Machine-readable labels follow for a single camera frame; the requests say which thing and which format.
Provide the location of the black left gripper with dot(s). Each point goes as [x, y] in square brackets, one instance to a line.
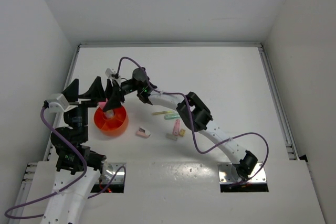
[96, 92]

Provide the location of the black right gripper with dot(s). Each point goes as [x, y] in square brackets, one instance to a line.
[114, 94]

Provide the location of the orange round desk organizer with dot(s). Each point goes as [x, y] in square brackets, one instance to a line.
[112, 127]

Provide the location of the yellow pen with clear cap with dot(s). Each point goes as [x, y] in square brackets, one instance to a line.
[163, 112]

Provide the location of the pink glue stick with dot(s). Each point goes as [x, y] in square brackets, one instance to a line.
[109, 114]

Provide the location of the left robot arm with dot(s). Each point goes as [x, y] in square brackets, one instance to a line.
[77, 167]

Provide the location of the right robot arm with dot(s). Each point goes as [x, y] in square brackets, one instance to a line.
[194, 113]

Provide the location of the green correction tape case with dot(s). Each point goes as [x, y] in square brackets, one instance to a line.
[171, 116]

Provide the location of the grey eraser block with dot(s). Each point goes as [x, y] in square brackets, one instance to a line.
[171, 137]

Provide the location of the pink correction tape case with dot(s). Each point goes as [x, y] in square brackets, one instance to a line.
[176, 128]

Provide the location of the yellow eraser block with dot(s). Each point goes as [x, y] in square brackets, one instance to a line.
[182, 132]

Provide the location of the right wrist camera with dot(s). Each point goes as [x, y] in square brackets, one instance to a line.
[113, 75]

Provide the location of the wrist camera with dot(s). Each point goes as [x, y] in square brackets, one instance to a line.
[57, 103]
[113, 75]

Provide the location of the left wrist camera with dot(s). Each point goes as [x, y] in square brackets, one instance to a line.
[57, 103]

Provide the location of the aluminium frame rail left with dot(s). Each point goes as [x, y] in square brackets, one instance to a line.
[67, 83]

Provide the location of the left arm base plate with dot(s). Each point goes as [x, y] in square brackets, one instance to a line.
[113, 169]

